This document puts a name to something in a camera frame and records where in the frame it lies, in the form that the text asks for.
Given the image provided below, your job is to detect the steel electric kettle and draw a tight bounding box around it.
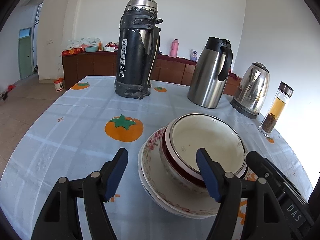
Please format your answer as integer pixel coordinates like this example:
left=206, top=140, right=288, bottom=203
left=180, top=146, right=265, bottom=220
left=230, top=62, right=270, bottom=119

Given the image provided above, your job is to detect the stainless steel carafe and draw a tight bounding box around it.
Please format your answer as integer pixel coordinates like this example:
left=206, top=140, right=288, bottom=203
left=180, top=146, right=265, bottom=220
left=187, top=37, right=233, bottom=109

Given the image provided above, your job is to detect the persimmon print tablecloth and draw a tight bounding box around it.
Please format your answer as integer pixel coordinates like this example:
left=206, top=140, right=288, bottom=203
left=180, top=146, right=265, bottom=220
left=0, top=75, right=314, bottom=240

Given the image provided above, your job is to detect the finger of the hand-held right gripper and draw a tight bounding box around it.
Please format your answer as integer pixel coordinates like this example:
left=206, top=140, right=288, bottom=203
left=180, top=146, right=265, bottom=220
left=245, top=151, right=286, bottom=193

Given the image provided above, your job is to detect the white enamel bowl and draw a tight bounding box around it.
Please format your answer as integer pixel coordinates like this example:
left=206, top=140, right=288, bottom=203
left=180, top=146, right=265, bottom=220
left=169, top=113, right=248, bottom=178

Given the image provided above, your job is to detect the glass tea bottle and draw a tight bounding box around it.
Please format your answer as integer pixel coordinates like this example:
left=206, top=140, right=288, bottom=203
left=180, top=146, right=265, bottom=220
left=258, top=81, right=294, bottom=137

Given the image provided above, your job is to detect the red plastic bowl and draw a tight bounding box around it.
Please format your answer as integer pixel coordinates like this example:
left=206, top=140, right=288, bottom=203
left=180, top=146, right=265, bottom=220
left=162, top=127, right=250, bottom=182

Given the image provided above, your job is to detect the green door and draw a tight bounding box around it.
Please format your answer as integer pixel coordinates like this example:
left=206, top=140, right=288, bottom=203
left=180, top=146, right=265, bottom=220
left=18, top=27, right=34, bottom=80

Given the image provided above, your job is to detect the brown wooden sideboard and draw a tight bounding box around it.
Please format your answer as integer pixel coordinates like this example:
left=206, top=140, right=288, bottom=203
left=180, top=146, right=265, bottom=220
left=62, top=51, right=242, bottom=97

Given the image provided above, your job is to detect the white plastic bucket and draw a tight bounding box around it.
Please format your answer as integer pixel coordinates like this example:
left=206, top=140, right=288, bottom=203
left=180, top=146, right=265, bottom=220
left=53, top=77, right=65, bottom=92

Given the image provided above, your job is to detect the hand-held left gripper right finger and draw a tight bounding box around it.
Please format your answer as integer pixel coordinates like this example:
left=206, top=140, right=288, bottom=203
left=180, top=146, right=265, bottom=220
left=196, top=148, right=292, bottom=240

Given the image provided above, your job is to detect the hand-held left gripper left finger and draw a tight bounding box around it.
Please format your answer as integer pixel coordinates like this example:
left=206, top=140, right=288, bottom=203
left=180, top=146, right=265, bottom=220
left=30, top=147, right=129, bottom=240

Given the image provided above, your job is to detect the black thermos flask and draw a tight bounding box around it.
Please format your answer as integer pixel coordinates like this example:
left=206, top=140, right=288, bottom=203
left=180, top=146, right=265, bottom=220
left=114, top=0, right=163, bottom=99

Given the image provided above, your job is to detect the blue patterned deep plate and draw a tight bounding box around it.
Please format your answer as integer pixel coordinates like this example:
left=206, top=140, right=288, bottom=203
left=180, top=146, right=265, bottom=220
left=137, top=150, right=220, bottom=219

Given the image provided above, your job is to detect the mesh food cover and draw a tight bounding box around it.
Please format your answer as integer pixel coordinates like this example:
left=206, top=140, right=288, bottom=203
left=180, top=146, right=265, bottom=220
left=65, top=37, right=102, bottom=50

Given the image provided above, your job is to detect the pink floral rim plate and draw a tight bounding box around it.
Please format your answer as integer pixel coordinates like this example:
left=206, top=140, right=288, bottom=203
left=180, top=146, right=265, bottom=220
left=140, top=126, right=248, bottom=212

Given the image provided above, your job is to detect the pink thermos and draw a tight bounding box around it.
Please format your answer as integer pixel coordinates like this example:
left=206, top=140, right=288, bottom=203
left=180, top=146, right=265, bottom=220
left=169, top=39, right=179, bottom=57

